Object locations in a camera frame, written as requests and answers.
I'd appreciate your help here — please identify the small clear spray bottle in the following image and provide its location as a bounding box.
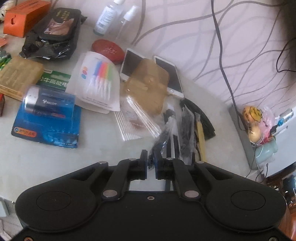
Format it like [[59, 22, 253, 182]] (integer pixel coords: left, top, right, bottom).
[[114, 5, 139, 42]]

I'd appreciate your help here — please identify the white smartphone left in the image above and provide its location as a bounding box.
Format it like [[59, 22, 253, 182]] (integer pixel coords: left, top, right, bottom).
[[119, 48, 145, 81]]

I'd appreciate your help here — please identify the blue battery blister pack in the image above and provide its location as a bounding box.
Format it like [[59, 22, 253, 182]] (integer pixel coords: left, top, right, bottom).
[[11, 85, 81, 149]]

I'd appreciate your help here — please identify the colourful interdental brush pack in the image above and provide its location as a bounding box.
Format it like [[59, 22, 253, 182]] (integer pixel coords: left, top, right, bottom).
[[66, 51, 120, 114]]

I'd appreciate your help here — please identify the white smartphone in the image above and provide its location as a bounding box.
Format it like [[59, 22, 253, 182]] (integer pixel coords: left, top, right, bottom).
[[153, 55, 184, 98], [119, 48, 145, 81]]

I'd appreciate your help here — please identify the white smartphone right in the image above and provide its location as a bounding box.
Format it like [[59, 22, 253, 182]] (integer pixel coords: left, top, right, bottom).
[[153, 55, 184, 98]]

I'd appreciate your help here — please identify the red oval case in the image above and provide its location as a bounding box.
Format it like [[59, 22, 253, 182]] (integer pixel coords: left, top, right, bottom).
[[91, 39, 125, 65]]

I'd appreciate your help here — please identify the green battery card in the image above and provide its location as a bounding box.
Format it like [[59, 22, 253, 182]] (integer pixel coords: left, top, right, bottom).
[[37, 69, 71, 92]]

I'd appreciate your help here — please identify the clear bag of toothpicks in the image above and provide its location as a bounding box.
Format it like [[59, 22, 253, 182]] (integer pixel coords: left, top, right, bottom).
[[114, 96, 162, 141]]

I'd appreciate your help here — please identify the orange cardboard box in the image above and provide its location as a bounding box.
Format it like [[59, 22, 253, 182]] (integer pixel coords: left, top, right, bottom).
[[3, 0, 51, 38]]

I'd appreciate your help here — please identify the clear bag of black parts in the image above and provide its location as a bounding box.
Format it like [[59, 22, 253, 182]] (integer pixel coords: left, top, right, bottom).
[[148, 106, 196, 169]]

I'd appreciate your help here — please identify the tan wooden box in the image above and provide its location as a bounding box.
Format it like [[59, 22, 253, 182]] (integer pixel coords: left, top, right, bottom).
[[1, 57, 44, 101]]

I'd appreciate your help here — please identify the black hanging wall cable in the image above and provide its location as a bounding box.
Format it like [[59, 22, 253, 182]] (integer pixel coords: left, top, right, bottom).
[[210, 0, 246, 130]]

